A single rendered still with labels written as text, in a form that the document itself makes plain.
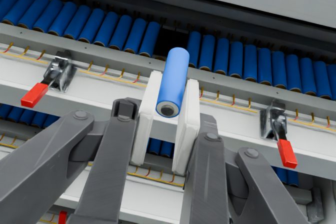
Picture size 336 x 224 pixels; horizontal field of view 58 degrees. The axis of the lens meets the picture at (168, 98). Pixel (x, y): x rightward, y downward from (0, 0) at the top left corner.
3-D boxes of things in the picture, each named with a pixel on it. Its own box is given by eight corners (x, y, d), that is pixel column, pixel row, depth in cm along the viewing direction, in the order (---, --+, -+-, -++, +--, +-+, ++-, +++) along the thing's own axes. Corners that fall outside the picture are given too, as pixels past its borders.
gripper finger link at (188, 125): (185, 122, 14) (200, 125, 14) (188, 77, 21) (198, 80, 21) (171, 174, 15) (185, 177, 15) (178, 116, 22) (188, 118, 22)
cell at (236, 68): (240, 51, 45) (239, 84, 41) (228, 49, 45) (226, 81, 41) (244, 42, 43) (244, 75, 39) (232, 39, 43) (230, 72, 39)
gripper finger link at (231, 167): (196, 158, 13) (264, 174, 13) (195, 110, 18) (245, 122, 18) (187, 186, 13) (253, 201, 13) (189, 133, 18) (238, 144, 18)
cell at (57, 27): (78, 13, 45) (61, 42, 41) (66, 10, 45) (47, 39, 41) (77, 3, 43) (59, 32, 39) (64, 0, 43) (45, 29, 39)
